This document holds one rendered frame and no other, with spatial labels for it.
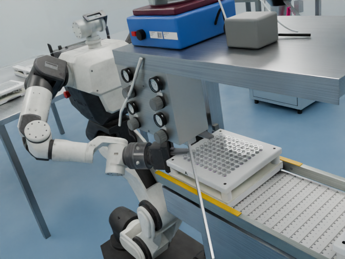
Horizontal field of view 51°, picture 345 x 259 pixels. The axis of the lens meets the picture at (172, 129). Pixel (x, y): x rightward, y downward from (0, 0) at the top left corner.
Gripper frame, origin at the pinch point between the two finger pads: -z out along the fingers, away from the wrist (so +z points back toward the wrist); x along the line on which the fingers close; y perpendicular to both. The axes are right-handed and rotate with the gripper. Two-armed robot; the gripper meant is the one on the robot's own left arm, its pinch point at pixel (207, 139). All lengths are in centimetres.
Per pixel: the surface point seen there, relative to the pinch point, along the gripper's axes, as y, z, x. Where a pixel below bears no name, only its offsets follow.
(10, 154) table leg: 55, 130, 29
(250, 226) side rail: 15.2, -35.9, 5.6
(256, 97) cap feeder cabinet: -181, 175, 86
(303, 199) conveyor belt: -3.7, -35.4, 8.4
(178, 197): 19.1, -8.4, 8.8
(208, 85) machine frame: -8.9, 7.1, -14.8
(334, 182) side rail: -12.5, -38.5, 6.1
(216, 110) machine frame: -10.8, 7.6, -4.3
